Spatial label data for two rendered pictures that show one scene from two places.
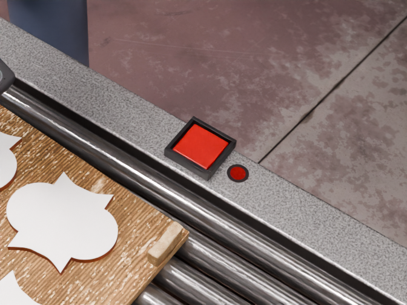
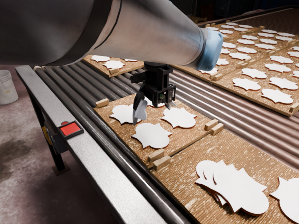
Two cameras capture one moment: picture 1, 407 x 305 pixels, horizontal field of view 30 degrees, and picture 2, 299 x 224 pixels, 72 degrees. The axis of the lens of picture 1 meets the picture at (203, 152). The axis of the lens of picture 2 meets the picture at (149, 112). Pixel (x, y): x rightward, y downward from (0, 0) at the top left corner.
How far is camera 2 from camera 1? 128 cm
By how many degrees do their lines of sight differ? 90
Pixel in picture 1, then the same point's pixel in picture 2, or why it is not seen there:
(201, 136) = (67, 131)
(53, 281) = not seen: hidden behind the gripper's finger
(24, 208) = not seen: hidden behind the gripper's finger
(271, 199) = (62, 116)
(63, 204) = (125, 116)
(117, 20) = not seen: outside the picture
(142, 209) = (102, 114)
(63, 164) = (119, 128)
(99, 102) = (94, 154)
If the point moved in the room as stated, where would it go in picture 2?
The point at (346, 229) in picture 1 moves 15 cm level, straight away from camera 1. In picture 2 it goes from (49, 106) to (13, 120)
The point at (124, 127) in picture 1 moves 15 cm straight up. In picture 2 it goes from (90, 143) to (83, 109)
